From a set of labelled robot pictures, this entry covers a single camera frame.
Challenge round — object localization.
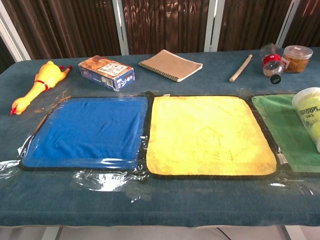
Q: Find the clear tennis ball tube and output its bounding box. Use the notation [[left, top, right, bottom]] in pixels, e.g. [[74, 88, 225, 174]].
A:
[[291, 87, 320, 154]]

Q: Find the yellow cloth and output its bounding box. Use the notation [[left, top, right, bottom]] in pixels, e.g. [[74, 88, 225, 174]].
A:
[[145, 94, 279, 179]]

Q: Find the blue cloth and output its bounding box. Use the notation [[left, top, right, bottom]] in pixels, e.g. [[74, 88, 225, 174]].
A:
[[19, 95, 151, 172]]

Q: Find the green cloth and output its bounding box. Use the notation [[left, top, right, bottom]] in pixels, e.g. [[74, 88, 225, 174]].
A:
[[250, 92, 320, 174]]

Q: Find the brown spiral notebook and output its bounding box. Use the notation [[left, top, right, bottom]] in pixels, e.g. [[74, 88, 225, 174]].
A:
[[138, 49, 204, 83]]

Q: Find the blue biscuit box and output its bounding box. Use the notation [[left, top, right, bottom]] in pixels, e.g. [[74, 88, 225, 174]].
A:
[[78, 55, 136, 92]]

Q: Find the clear plastic sheet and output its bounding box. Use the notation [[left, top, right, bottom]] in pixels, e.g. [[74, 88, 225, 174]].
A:
[[0, 87, 320, 202]]

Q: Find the blue tablecloth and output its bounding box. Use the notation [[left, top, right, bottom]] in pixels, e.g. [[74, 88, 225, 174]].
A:
[[0, 46, 320, 228]]

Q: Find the wooden stick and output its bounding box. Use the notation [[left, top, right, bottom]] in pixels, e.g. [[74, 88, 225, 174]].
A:
[[229, 54, 254, 83]]

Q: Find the yellow rubber chicken toy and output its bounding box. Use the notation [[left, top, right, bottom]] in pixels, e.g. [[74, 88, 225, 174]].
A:
[[10, 60, 73, 116]]

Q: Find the plastic bottle with red label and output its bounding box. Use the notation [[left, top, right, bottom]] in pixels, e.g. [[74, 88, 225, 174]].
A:
[[259, 43, 285, 85]]

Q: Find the clear jar with snacks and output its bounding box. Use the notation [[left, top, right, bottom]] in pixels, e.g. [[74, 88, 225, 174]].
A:
[[281, 44, 314, 74]]

